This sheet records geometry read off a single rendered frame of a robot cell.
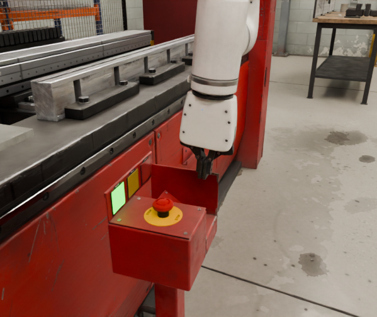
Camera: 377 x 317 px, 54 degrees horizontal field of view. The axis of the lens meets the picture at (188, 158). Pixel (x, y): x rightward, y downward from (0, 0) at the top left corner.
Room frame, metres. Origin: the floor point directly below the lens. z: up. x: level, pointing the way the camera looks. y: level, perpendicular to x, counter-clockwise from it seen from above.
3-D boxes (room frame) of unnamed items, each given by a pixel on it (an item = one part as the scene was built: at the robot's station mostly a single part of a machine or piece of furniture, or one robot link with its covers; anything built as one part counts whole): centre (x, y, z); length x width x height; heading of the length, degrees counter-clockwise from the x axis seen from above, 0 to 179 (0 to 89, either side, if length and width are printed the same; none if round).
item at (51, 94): (1.65, 0.05, 0.92); 1.67 x 0.06 x 0.10; 160
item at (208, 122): (0.66, -0.04, 0.95); 0.10 x 0.07 x 0.11; 71
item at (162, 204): (0.59, 0.05, 0.79); 0.04 x 0.04 x 0.04
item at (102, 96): (1.01, 0.23, 0.89); 0.30 x 0.05 x 0.03; 160
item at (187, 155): (1.37, -0.01, 0.59); 0.15 x 0.02 x 0.07; 160
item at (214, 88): (0.66, -0.04, 1.01); 0.09 x 0.08 x 0.03; 71
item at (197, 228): (0.64, 0.04, 0.75); 0.20 x 0.16 x 0.18; 161
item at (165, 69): (1.39, 0.09, 0.89); 0.30 x 0.05 x 0.03; 160
